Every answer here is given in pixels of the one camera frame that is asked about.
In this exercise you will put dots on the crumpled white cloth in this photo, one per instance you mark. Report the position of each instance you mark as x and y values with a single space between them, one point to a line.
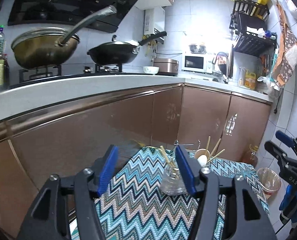
254 31

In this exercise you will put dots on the clear plastic bag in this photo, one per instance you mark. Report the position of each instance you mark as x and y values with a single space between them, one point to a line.
268 85

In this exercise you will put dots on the black power plug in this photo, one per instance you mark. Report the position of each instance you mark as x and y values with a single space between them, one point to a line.
275 110

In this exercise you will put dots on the white spray bottle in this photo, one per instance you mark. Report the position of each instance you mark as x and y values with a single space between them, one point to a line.
242 78

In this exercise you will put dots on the trash bin with plastic liner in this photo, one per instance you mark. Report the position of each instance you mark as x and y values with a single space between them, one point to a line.
268 182

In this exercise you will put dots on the dark sauce bottle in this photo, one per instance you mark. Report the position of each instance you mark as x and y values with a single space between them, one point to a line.
6 70

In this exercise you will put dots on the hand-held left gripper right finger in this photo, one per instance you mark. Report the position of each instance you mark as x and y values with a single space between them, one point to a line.
186 172

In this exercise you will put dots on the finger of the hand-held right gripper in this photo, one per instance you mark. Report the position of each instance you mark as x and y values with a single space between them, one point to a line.
284 137
276 152

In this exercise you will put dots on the brown rice cooker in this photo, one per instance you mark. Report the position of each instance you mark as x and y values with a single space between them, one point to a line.
166 66

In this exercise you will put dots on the black gas stove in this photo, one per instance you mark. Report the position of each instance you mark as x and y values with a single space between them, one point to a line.
38 76

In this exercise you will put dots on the white bowl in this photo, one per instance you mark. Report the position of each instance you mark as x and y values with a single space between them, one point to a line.
151 70

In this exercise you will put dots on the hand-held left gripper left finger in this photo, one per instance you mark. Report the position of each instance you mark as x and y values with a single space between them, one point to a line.
108 172

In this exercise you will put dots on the dark kitchen faucet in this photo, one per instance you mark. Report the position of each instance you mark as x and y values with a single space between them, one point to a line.
225 62

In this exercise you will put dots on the large amber oil bottle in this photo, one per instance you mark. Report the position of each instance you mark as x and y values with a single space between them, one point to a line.
251 157

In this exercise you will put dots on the black dish rack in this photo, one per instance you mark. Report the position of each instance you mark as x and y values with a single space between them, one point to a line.
251 45

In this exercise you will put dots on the brown wok with glass lid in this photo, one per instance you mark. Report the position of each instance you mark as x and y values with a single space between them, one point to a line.
38 55

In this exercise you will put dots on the patterned hanging apron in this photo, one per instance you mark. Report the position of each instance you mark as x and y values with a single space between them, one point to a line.
288 55

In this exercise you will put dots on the white water heater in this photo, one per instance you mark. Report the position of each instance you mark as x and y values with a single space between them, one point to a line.
153 20

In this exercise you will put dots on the person's right hand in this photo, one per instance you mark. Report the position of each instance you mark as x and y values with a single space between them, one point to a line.
288 200

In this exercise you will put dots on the steel pot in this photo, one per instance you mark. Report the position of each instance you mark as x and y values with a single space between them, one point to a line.
197 48

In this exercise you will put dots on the white ceramic spoon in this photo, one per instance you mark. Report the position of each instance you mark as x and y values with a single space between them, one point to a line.
201 152
202 160

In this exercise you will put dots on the yellow detergent bottle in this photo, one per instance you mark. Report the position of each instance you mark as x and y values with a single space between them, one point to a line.
250 81

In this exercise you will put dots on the white microwave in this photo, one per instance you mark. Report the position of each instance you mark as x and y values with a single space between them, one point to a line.
193 62

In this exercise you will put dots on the black range hood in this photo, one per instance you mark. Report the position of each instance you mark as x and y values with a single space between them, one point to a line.
63 5

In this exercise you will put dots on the black wok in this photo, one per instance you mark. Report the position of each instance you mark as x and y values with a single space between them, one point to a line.
113 55

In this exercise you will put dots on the zigzag patterned cloth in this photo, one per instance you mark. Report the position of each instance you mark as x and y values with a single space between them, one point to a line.
138 205

